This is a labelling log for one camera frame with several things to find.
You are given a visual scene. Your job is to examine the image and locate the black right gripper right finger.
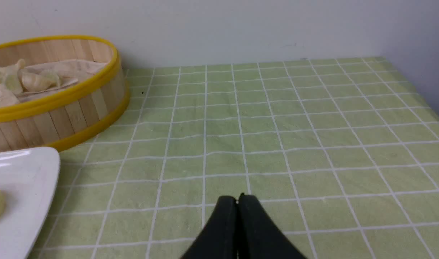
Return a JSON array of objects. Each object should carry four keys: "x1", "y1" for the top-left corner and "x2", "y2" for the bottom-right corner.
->
[{"x1": 237, "y1": 193, "x2": 306, "y2": 259}]

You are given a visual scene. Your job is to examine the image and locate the bamboo steamer basket yellow rim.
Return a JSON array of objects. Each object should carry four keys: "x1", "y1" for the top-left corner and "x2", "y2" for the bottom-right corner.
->
[{"x1": 0, "y1": 35, "x2": 129, "y2": 152}]

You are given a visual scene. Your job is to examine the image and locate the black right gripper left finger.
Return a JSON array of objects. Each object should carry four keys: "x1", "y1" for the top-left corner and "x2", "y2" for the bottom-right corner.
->
[{"x1": 181, "y1": 196, "x2": 238, "y2": 259}]

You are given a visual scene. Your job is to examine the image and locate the white square plate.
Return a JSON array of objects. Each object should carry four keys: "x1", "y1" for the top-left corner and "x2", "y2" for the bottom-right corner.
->
[{"x1": 0, "y1": 146, "x2": 60, "y2": 259}]

